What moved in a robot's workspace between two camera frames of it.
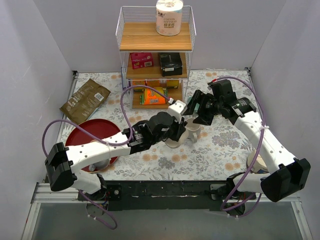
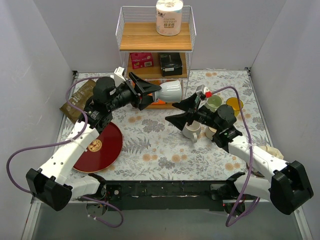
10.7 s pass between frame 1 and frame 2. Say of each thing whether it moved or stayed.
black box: stayed
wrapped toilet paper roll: stayed
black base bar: stayed
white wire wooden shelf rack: stayed
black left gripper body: moved
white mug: stayed
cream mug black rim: moved
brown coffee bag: stayed
